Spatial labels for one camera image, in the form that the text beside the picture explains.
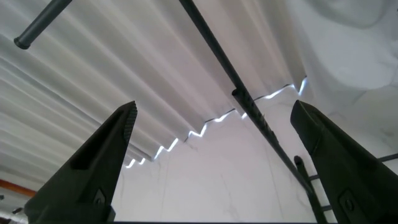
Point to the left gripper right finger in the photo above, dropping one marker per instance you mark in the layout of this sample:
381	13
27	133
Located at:
348	174

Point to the black clothes rack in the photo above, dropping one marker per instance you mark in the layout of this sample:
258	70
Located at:
217	53

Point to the white curtain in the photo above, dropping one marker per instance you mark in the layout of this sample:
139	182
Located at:
93	77

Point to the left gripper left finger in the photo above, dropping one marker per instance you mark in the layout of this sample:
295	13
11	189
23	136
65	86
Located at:
87	174

